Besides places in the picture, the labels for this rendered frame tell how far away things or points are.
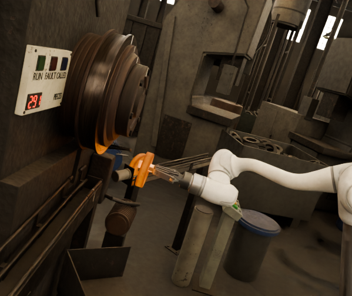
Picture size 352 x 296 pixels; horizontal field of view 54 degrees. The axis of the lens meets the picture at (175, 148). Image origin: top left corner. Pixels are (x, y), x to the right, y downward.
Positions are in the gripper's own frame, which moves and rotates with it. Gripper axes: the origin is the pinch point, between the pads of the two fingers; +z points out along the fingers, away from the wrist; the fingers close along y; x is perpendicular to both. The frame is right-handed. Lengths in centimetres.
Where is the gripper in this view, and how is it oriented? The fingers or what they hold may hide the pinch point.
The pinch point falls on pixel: (146, 166)
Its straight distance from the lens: 151.6
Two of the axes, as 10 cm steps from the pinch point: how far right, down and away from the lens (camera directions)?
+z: -9.4, -3.4, 0.0
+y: 0.8, -2.2, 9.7
